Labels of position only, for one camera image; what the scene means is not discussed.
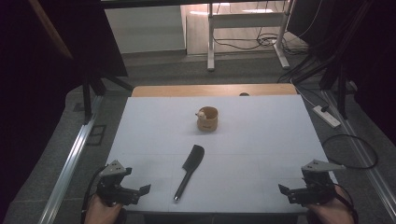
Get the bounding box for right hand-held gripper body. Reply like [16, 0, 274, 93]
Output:
[288, 159, 347, 207]

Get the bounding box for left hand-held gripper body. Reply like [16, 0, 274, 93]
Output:
[95, 160, 142, 207]

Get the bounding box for wooden cup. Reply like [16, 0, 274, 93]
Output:
[194, 105, 219, 133]

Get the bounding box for person's right hand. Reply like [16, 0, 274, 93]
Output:
[305, 186, 357, 224]

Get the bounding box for person's left hand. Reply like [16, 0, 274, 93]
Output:
[83, 194, 128, 224]

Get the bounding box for dark floor grate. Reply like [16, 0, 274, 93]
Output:
[85, 124, 107, 147]

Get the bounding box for white power strip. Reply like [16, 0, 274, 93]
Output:
[312, 105, 342, 129]

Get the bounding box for black metal stand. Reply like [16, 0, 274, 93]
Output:
[276, 0, 376, 120]
[81, 70, 134, 125]

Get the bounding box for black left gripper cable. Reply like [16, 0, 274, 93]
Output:
[80, 166, 108, 224]

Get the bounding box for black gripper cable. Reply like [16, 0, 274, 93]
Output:
[333, 182, 360, 224]
[80, 166, 108, 224]

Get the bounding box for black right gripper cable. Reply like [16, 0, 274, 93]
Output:
[333, 182, 360, 224]

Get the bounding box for aluminium rail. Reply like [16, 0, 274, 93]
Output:
[37, 95, 105, 224]
[320, 89, 396, 220]

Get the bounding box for black looped floor cable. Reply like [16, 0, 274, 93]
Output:
[321, 133, 379, 171]

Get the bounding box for white power strip cable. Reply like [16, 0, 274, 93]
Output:
[290, 77, 319, 108]

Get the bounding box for tangled black floor cables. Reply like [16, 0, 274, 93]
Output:
[213, 27, 311, 57]

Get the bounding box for white desk frame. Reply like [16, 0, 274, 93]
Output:
[206, 0, 295, 73]

